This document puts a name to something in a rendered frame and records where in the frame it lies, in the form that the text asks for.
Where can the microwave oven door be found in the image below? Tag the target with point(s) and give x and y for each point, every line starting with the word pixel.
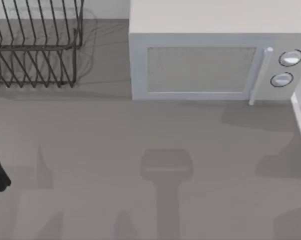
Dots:
pixel 200 70

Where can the pale microwave oven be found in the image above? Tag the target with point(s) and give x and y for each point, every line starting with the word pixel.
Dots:
pixel 215 22

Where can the small microwave knob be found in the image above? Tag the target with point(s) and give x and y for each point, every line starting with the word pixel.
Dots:
pixel 281 79

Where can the large microwave knob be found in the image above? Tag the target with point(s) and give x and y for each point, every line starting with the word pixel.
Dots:
pixel 290 57

